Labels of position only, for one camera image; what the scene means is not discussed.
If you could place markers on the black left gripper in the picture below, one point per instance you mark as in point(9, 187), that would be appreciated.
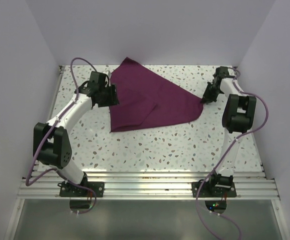
point(113, 100)

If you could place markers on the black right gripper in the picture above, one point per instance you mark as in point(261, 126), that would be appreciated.
point(206, 98)

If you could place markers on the purple cloth mat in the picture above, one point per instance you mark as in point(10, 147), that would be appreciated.
point(147, 100)

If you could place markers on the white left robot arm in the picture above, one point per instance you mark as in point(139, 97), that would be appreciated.
point(51, 144)

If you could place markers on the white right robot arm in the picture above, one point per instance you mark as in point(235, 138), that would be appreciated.
point(238, 118)

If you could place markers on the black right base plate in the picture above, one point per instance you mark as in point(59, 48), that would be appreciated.
point(202, 188)

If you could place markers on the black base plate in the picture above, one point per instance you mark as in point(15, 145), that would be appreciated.
point(84, 189)
point(202, 188)

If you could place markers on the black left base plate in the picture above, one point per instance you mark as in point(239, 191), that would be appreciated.
point(84, 189)

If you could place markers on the aluminium rail frame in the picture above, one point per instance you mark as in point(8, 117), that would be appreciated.
point(148, 193)

